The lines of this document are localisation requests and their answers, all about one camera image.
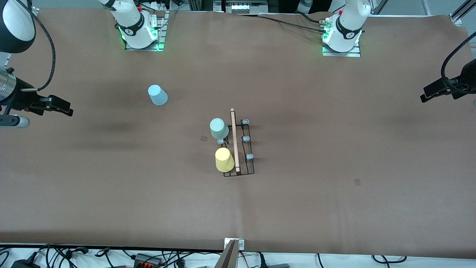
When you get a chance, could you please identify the pale green plastic cup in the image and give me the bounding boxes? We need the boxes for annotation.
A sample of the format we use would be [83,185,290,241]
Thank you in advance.
[210,118,230,140]

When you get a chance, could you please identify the yellow plastic cup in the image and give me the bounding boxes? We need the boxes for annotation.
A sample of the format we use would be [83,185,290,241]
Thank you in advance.
[215,147,235,173]

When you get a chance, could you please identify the black wire cup holder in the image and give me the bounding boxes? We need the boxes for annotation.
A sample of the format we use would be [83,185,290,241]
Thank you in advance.
[215,108,255,178]

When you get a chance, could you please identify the light blue plastic cup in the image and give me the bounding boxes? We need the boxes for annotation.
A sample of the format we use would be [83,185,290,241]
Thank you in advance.
[148,84,168,106]

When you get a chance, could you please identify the white power strip with plugs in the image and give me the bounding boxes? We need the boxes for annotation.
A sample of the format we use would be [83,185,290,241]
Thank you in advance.
[141,0,176,12]

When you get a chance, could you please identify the black power adapter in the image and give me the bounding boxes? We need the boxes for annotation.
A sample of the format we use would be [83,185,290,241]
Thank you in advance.
[10,259,41,268]

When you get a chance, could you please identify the black box with orange clips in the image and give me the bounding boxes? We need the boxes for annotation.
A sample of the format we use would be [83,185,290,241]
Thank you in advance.
[133,253,163,267]

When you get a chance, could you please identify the white socket block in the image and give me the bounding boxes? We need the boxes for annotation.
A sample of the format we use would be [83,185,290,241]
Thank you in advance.
[222,0,260,16]

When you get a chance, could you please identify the grey wedge shaped bar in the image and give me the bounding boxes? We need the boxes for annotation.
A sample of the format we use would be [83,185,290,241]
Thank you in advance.
[214,239,241,268]

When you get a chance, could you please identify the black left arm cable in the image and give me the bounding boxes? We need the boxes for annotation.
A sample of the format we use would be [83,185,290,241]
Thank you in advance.
[441,32,476,94]

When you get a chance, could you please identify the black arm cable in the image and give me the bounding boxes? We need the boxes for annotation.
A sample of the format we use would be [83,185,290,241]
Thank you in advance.
[20,0,56,91]
[441,32,476,94]

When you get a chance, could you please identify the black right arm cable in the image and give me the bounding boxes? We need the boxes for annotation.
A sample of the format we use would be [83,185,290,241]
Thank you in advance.
[20,0,56,91]

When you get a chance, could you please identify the left arm aluminium base plate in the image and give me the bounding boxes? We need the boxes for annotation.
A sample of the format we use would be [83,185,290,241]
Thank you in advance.
[322,40,362,57]

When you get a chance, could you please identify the right arm aluminium base plate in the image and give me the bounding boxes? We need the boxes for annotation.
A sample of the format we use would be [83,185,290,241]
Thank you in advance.
[125,11,167,52]

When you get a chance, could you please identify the tangled black floor cables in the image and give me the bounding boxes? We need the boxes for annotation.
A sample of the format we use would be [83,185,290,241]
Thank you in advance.
[0,244,129,268]

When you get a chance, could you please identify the short black table cable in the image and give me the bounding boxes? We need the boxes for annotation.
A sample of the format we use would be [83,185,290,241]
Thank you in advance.
[296,12,328,25]

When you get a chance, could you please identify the long black table cable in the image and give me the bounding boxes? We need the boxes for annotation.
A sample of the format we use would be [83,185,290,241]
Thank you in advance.
[238,13,328,34]

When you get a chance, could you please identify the looped black floor cable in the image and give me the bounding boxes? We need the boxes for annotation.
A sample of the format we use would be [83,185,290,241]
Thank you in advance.
[372,255,408,264]

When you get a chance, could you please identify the dark aluminium frame post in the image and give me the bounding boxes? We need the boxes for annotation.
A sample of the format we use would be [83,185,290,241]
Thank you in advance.
[188,0,215,12]

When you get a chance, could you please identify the small metal table bracket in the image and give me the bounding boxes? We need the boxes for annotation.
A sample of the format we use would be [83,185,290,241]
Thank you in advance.
[224,238,245,251]

